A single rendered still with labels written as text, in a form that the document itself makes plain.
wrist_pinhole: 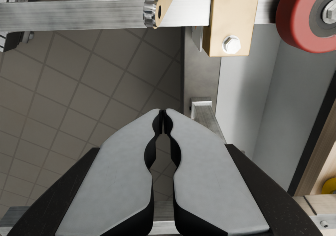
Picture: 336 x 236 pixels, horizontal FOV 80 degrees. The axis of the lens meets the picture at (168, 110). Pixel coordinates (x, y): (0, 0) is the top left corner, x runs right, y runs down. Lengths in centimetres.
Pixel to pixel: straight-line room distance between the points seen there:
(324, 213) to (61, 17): 40
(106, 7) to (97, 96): 106
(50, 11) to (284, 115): 50
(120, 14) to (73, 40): 98
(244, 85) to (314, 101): 18
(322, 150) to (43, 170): 173
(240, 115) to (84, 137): 112
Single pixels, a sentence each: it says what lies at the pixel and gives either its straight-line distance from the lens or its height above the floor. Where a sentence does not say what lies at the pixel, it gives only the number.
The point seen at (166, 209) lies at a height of 94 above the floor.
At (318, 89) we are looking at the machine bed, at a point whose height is 78.
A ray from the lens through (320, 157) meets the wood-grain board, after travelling 39.
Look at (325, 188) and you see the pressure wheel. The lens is 42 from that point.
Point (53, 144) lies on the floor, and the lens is 163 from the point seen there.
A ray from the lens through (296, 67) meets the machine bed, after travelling 52.
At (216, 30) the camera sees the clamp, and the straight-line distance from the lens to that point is 25.
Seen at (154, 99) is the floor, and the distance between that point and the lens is 125.
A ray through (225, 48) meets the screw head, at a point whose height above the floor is 88.
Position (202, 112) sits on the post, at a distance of 42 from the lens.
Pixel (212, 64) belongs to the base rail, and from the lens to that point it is 45.
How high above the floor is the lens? 111
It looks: 60 degrees down
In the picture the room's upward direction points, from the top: 178 degrees clockwise
